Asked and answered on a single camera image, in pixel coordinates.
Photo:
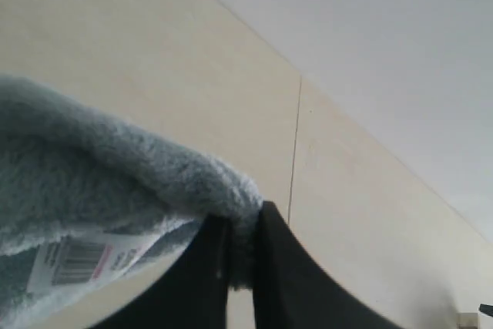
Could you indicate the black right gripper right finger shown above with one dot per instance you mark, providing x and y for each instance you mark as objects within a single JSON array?
[{"x": 291, "y": 290}]

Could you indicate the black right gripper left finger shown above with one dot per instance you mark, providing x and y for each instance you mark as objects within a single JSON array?
[{"x": 192, "y": 293}]

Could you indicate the light blue terry towel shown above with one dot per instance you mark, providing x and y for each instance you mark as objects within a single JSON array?
[{"x": 87, "y": 198}]

